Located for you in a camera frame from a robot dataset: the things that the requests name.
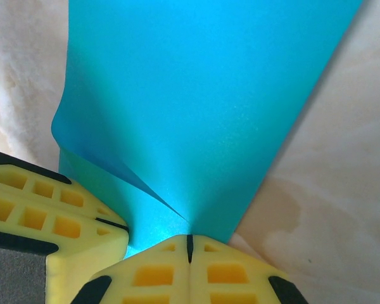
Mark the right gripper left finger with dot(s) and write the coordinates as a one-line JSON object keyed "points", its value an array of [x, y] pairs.
{"points": [[152, 278]]}

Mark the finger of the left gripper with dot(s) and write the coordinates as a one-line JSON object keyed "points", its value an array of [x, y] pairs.
{"points": [[82, 253], [35, 177]]}

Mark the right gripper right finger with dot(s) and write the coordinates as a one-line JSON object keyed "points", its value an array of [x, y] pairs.
{"points": [[228, 278]]}

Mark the turquoise cloth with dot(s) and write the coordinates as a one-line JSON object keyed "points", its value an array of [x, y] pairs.
{"points": [[193, 111]]}

